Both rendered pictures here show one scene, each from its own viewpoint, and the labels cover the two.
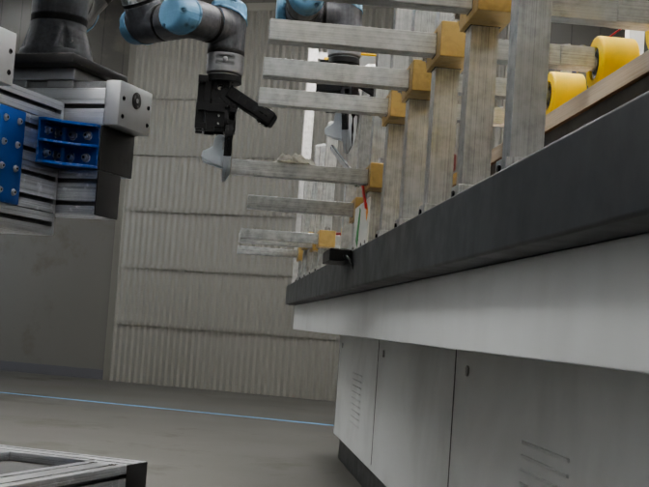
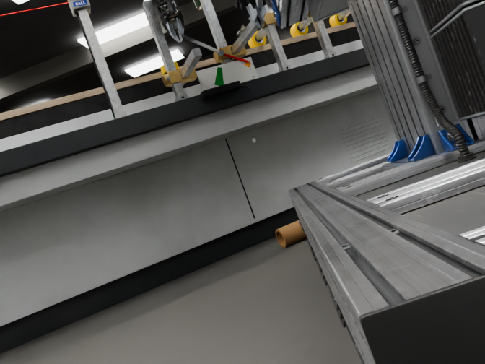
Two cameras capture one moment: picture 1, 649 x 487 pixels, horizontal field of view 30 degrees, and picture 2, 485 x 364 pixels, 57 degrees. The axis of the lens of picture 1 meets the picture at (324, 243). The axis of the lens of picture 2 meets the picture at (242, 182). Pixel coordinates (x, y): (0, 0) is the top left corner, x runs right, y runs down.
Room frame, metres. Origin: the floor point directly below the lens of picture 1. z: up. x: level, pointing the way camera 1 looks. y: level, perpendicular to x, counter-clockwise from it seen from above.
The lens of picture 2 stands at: (3.10, 1.75, 0.32)
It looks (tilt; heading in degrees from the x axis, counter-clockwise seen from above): 0 degrees down; 255
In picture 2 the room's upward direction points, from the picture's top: 20 degrees counter-clockwise
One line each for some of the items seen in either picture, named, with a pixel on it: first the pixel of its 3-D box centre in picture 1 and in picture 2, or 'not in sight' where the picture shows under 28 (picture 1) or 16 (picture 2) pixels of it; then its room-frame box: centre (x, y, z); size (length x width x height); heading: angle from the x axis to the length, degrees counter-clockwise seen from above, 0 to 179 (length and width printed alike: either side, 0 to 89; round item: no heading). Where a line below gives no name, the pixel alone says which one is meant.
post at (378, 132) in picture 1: (379, 155); (220, 42); (2.49, -0.10, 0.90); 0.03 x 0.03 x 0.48; 5
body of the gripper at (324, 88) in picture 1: (339, 86); (166, 4); (2.68, -0.01, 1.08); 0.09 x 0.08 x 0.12; 70
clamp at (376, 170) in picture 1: (380, 180); (229, 53); (2.46, -0.10, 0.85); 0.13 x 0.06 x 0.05; 5
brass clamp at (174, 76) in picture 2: (362, 212); (179, 76); (2.71, -0.08, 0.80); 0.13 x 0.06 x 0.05; 5
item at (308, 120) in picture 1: (314, 167); not in sight; (5.04, 0.07, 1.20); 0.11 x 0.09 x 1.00; 95
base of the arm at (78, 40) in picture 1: (57, 42); not in sight; (2.49, 0.58, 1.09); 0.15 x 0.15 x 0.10
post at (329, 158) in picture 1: (327, 198); not in sight; (3.73, 0.00, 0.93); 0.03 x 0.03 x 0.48; 5
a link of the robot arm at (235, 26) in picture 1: (226, 28); not in sight; (2.42, 0.23, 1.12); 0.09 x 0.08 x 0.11; 139
